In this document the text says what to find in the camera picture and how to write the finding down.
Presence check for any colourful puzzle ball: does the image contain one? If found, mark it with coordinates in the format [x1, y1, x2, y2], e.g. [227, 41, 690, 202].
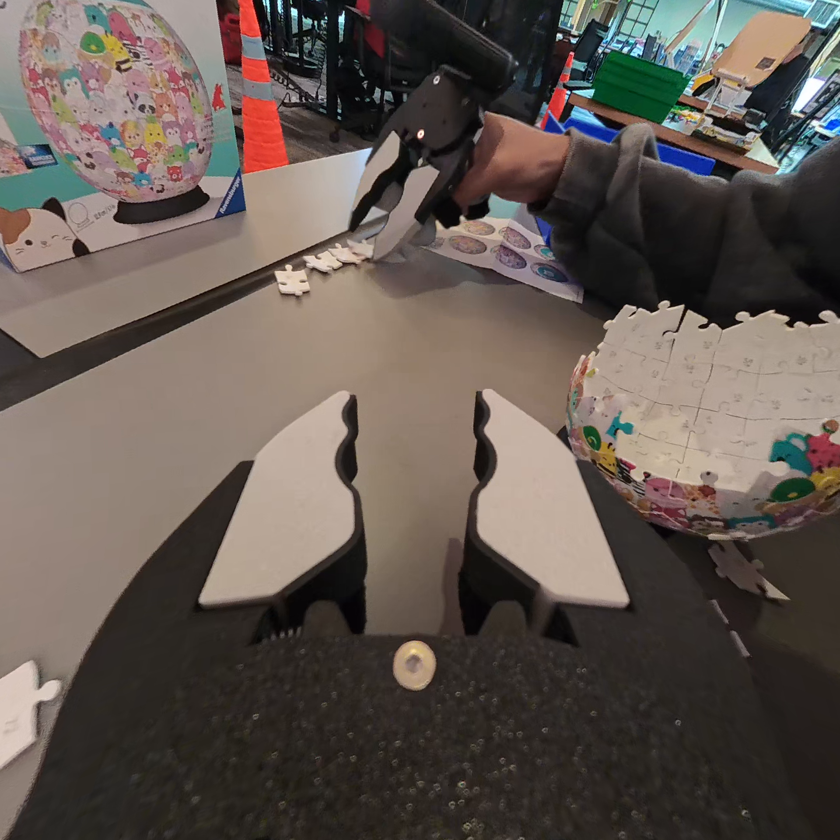
[567, 302, 840, 539]

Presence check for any wooden desk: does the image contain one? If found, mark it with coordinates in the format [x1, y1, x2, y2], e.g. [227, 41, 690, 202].
[567, 92, 782, 172]

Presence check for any green plastic bin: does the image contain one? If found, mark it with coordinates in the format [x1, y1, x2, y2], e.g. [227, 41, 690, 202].
[591, 50, 691, 126]

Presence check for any white puzzle leaflet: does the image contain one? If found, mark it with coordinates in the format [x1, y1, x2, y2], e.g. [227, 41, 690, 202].
[420, 210, 585, 305]

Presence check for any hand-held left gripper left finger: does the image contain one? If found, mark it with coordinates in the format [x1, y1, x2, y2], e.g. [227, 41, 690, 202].
[197, 390, 372, 637]

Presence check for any orange traffic cone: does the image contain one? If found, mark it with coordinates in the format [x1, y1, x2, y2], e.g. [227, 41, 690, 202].
[542, 53, 576, 128]
[237, 0, 290, 174]

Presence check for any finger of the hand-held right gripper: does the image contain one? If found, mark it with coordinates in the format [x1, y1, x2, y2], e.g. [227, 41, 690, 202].
[348, 136, 421, 237]
[372, 162, 456, 263]

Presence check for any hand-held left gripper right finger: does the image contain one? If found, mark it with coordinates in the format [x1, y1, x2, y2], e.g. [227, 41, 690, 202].
[456, 388, 632, 640]

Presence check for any blue plastic bin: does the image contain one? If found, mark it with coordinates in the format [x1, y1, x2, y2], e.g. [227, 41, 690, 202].
[536, 111, 718, 248]

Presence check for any row of white puzzle pieces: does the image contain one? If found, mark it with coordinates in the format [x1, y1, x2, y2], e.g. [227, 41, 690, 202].
[707, 539, 792, 660]

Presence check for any person's right hand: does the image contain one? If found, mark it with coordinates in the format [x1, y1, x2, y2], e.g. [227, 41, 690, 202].
[453, 112, 574, 211]

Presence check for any brown cardboard box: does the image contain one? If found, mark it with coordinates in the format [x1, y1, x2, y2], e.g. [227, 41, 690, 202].
[709, 14, 815, 90]

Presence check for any colourful puzzle box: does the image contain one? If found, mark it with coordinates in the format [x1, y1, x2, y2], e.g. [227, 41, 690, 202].
[0, 0, 246, 274]

